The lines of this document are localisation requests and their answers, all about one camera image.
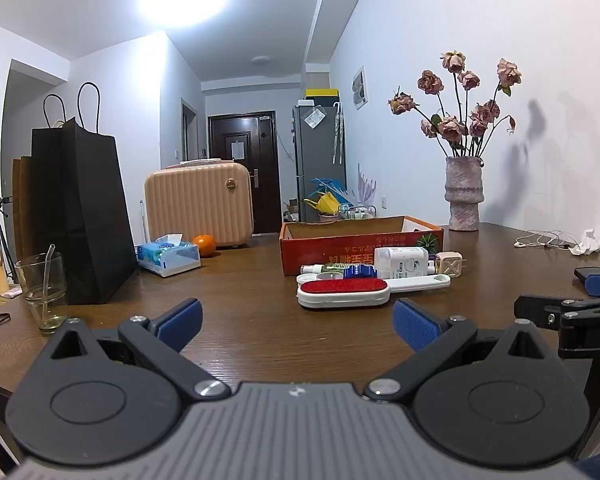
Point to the framed wall picture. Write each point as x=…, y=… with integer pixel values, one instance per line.
x=360, y=87

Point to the green spray bottle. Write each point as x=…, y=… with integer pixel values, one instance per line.
x=325, y=269

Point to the small ceiling lamp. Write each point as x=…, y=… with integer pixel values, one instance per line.
x=261, y=60

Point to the grey side door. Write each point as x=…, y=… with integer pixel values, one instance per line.
x=189, y=135

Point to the pink textured vase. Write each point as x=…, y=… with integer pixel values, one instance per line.
x=462, y=195

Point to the orange fruit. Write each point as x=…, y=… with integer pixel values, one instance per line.
x=204, y=245

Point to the red cardboard box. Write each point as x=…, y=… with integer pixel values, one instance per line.
x=330, y=247

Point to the blue tissue box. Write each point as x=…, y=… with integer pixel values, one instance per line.
x=170, y=257

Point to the round ceiling lamp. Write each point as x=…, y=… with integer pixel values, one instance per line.
x=182, y=0

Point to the black camera tripod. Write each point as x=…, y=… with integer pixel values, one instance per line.
x=0, y=230

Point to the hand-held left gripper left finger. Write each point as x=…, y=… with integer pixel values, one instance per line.
x=181, y=321

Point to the folded white umbrella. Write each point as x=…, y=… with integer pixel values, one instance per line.
x=337, y=135

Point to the blue folding rack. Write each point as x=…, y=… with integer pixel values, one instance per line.
x=327, y=183

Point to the grey refrigerator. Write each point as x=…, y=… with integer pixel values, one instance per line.
x=317, y=160

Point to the red and white lint brush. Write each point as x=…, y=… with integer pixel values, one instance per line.
x=342, y=292

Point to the pink ribbed suitcase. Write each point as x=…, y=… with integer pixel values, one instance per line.
x=195, y=202

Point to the pink flower pot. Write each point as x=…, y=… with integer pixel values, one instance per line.
x=327, y=217

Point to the white plastic bottle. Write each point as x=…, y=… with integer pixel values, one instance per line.
x=400, y=261

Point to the clear glass straw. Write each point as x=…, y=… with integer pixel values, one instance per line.
x=50, y=256

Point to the dark brown entrance door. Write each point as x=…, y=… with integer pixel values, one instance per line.
x=240, y=185

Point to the yellow box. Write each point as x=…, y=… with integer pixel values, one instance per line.
x=322, y=96

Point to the white power adapter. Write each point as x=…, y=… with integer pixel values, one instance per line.
x=449, y=265

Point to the yellow watering can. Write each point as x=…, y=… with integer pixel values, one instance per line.
x=325, y=204

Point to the purple feather decoration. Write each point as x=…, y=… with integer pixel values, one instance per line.
x=366, y=187

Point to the paper note in plastic sleeve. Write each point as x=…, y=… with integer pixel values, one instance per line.
x=314, y=117

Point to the crumpled white tissue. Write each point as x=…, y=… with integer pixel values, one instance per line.
x=586, y=245

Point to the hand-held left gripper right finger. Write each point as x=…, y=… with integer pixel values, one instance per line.
x=414, y=325

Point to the dried pink roses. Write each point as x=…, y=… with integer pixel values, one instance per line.
x=452, y=127

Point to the clear drinking glass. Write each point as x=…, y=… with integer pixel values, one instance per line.
x=50, y=300

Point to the black paper bag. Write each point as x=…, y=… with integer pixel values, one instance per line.
x=90, y=210

